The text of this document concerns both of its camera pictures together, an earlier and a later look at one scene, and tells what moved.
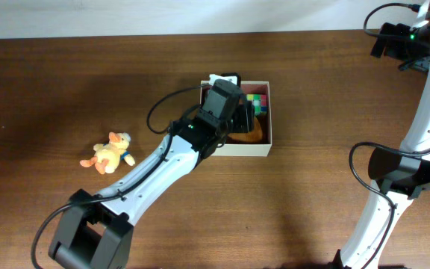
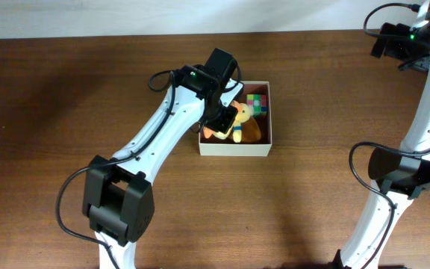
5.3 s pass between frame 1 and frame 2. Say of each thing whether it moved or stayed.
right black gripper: stayed
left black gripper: moved
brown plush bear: stayed
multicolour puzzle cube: stayed
